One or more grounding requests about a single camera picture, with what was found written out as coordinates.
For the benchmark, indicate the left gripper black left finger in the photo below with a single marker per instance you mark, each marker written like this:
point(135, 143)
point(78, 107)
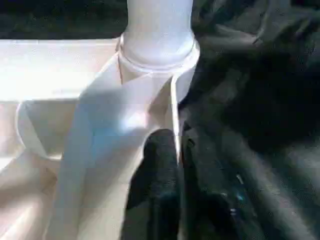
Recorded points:
point(157, 187)

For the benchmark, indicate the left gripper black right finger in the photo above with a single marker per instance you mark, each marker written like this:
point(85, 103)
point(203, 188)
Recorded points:
point(212, 200)

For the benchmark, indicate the white plastic table top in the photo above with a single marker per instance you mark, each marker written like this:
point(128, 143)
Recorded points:
point(100, 112)

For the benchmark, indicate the white plastic table leg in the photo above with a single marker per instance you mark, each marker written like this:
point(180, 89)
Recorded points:
point(157, 32)

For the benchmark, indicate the black work mat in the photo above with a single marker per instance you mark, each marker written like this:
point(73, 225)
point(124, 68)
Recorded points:
point(262, 100)

